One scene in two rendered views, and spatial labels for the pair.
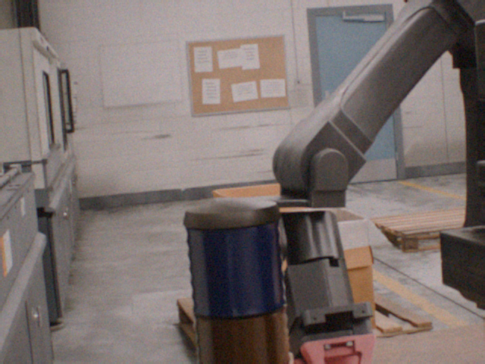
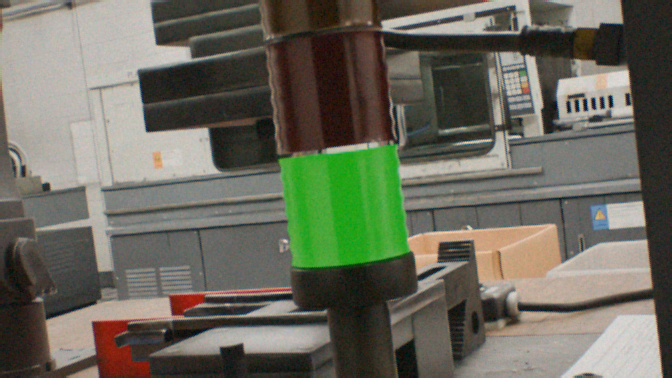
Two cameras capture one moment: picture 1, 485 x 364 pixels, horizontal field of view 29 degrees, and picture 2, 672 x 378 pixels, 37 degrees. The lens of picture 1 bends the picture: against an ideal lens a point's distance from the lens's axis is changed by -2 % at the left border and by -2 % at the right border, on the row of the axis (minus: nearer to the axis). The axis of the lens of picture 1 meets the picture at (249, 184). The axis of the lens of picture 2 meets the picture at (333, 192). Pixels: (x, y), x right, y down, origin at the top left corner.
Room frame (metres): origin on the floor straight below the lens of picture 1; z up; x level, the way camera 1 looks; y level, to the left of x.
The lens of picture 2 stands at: (0.18, 0.26, 1.09)
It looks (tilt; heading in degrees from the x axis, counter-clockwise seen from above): 3 degrees down; 308
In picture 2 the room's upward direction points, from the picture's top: 7 degrees counter-clockwise
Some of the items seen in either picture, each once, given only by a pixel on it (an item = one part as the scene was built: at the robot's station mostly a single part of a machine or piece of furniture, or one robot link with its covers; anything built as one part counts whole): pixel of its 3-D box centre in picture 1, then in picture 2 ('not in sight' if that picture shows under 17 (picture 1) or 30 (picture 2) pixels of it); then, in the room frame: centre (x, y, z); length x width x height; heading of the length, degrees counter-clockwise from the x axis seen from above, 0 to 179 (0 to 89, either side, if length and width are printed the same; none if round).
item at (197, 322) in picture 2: not in sight; (268, 335); (0.59, -0.18, 0.98); 0.13 x 0.01 x 0.03; 12
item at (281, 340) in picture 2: not in sight; (313, 321); (0.57, -0.20, 0.98); 0.20 x 0.10 x 0.01; 102
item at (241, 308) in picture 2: not in sight; (236, 309); (0.67, -0.24, 0.98); 0.07 x 0.02 x 0.01; 12
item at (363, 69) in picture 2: not in sight; (330, 93); (0.37, 0.01, 1.10); 0.04 x 0.04 x 0.03
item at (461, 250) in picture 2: not in sight; (451, 298); (0.63, -0.45, 0.95); 0.06 x 0.03 x 0.09; 102
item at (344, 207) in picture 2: not in sight; (344, 204); (0.37, 0.01, 1.07); 0.04 x 0.04 x 0.03
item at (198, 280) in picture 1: (236, 264); not in sight; (0.37, 0.01, 1.17); 0.04 x 0.04 x 0.03
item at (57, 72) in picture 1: (64, 110); not in sight; (7.45, 1.41, 1.21); 0.86 x 0.10 x 0.79; 9
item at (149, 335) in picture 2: not in sight; (172, 334); (0.65, -0.16, 0.98); 0.07 x 0.02 x 0.01; 12
